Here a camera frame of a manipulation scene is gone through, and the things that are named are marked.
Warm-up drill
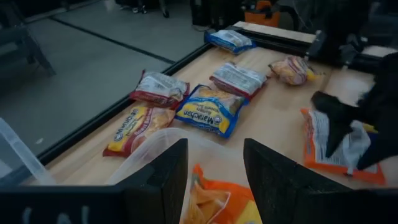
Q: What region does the orange Maruchan ramen pack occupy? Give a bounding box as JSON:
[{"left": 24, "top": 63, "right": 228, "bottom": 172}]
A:
[
  {"left": 300, "top": 108, "right": 387, "bottom": 187},
  {"left": 183, "top": 164, "right": 262, "bottom": 224}
]

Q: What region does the dark grey bench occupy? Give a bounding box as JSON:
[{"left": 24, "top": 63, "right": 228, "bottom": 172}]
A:
[{"left": 0, "top": 18, "right": 57, "bottom": 78}]

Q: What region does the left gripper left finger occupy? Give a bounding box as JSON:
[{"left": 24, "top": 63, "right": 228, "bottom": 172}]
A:
[{"left": 116, "top": 138, "right": 189, "bottom": 224}]

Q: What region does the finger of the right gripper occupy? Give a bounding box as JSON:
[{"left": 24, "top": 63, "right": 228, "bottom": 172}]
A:
[
  {"left": 357, "top": 118, "right": 398, "bottom": 170},
  {"left": 311, "top": 91, "right": 363, "bottom": 158}
]

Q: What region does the orange shop vacuum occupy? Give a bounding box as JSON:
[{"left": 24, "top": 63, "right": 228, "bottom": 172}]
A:
[{"left": 244, "top": 0, "right": 281, "bottom": 28}]

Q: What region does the red Maruchan ramen pack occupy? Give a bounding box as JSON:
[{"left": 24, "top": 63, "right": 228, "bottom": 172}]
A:
[
  {"left": 102, "top": 105, "right": 176, "bottom": 158},
  {"left": 129, "top": 70, "right": 191, "bottom": 109},
  {"left": 268, "top": 55, "right": 320, "bottom": 86},
  {"left": 209, "top": 61, "right": 269, "bottom": 100}
]

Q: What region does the clear plastic bin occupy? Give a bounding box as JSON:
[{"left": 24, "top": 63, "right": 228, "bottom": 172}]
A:
[
  {"left": 104, "top": 126, "right": 249, "bottom": 224},
  {"left": 0, "top": 117, "right": 57, "bottom": 187}
]

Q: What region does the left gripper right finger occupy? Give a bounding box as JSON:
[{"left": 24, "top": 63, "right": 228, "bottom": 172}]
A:
[{"left": 243, "top": 138, "right": 354, "bottom": 224}]

